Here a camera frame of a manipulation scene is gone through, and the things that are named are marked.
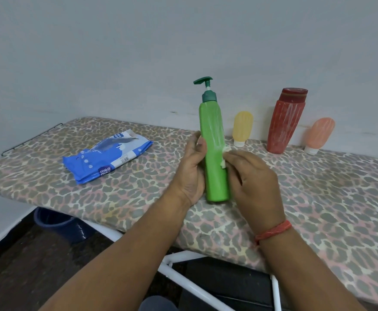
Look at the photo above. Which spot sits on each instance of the person's left hand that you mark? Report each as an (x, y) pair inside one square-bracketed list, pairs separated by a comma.
[(189, 173)]

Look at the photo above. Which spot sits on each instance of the person's right hand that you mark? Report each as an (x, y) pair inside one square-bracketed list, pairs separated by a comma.
[(257, 187)]

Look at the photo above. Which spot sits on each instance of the person's right fingers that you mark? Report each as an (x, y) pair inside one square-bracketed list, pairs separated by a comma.
[(232, 165)]

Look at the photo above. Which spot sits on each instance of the person's left thumb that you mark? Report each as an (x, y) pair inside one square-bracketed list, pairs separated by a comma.
[(202, 147)]

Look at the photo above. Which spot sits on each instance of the white wipe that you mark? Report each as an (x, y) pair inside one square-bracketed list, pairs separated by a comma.
[(224, 157)]

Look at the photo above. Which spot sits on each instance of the green pump bottle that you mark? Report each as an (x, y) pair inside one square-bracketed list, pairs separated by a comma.
[(213, 142)]

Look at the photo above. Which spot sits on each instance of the person's left forearm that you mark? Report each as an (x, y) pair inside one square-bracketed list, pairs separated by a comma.
[(117, 259)]

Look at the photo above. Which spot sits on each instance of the person's right forearm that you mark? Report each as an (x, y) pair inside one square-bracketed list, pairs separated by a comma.
[(302, 272)]

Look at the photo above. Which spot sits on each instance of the yellow squeeze tube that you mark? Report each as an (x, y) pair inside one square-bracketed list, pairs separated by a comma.
[(242, 128)]

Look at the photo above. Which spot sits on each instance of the red bottle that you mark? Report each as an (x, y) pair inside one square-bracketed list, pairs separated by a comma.
[(286, 121)]

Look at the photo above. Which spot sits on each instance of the red thread wristband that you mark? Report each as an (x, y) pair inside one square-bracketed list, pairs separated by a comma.
[(273, 231)]

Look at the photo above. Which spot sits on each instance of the leopard print ironing board cover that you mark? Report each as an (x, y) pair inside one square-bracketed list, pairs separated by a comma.
[(305, 197)]

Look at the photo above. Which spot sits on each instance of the peach squeeze tube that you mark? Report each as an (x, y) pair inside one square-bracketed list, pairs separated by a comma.
[(318, 135)]

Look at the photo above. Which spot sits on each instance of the blue wet wipes packet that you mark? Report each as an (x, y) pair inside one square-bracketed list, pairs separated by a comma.
[(109, 155)]

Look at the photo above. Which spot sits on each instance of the person's knee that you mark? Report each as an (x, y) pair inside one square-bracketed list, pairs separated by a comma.
[(158, 303)]

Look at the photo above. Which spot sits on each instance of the blue bucket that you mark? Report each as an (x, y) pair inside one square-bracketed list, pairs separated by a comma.
[(62, 225)]

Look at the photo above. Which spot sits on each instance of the white metal board frame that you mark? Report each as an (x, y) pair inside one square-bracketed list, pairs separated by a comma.
[(189, 278)]

